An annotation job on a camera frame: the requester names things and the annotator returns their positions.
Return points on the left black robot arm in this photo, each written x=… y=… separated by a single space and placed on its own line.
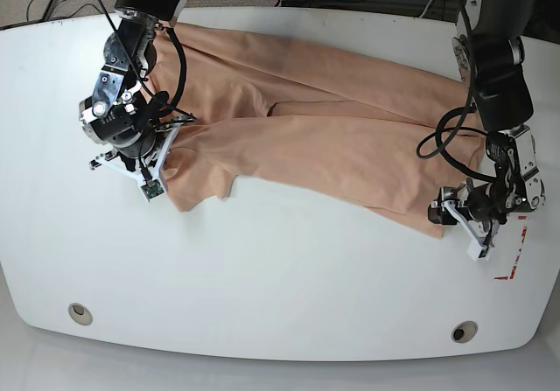
x=489 y=51

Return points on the right table cable grommet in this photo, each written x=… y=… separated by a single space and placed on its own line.
x=464 y=332

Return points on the red tape rectangle marking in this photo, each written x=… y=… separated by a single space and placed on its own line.
x=508 y=246

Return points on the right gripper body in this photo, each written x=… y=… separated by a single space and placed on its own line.
x=149 y=151

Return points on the peach t-shirt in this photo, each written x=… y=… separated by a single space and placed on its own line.
x=309 y=115

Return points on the left table cable grommet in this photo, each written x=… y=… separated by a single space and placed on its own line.
x=80 y=314

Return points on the table cable grommet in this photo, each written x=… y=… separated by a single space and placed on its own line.
x=80 y=314
x=464 y=332

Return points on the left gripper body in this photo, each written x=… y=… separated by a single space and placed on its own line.
x=473 y=209

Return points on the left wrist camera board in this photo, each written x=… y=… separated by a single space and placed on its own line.
x=480 y=252

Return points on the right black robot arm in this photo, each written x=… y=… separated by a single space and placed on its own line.
x=138 y=124

